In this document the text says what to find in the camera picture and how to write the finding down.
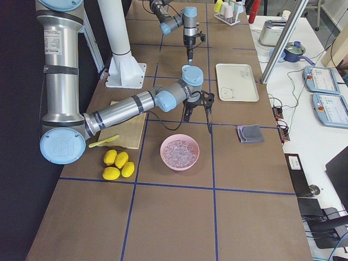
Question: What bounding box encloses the cream bear serving tray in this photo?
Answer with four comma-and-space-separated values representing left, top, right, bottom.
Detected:
215, 63, 259, 102

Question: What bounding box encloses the yellow lemon lower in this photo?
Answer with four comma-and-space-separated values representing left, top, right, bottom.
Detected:
102, 166, 121, 181

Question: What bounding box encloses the red bottle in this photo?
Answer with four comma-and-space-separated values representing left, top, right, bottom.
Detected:
248, 0, 261, 24

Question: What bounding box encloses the yellow lemon upper left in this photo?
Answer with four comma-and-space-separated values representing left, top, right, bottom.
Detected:
103, 150, 117, 166

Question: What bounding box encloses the yellow lemon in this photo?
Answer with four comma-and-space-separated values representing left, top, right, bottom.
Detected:
102, 166, 121, 181
121, 161, 135, 178
114, 152, 129, 169
103, 150, 117, 166

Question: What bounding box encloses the white cup rack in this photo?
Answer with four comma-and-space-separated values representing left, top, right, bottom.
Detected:
214, 0, 245, 26

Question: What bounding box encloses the blue bowl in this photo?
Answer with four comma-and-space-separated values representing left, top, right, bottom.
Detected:
269, 48, 287, 63

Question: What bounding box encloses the pink cup on rack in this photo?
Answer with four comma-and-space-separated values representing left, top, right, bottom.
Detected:
221, 5, 233, 19

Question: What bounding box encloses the yellow cup on rack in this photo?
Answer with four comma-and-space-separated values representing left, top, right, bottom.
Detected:
214, 0, 223, 13

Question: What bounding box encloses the yellow lemon upper right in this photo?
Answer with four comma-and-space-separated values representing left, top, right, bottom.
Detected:
114, 152, 129, 169

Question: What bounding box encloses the dark blue saucepan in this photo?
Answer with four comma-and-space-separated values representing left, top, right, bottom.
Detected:
284, 41, 315, 66

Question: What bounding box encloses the yellow plastic knife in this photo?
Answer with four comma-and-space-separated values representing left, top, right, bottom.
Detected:
88, 134, 119, 148

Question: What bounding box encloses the grey folded cloth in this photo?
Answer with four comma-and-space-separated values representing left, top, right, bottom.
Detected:
237, 125, 264, 143

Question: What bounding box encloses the clear ice cubes pile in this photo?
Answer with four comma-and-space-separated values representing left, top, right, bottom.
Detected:
162, 140, 197, 169

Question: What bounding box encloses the aluminium frame post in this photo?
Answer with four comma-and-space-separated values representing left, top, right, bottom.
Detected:
260, 0, 308, 84

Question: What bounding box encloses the light blue plastic cup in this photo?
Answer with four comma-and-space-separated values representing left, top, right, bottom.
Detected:
182, 65, 190, 71

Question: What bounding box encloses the pink bowl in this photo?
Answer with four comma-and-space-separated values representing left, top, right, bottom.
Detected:
160, 134, 200, 171

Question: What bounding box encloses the white steel toaster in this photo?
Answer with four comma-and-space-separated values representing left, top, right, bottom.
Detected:
259, 20, 287, 47

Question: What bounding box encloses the yellow lemon middle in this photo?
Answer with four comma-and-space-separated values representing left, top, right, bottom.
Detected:
121, 161, 135, 178

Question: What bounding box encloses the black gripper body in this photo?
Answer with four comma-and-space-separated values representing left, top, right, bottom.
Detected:
183, 34, 196, 54
183, 92, 202, 117

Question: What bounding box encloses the bamboo cutting board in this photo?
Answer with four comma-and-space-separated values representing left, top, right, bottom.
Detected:
98, 114, 146, 150

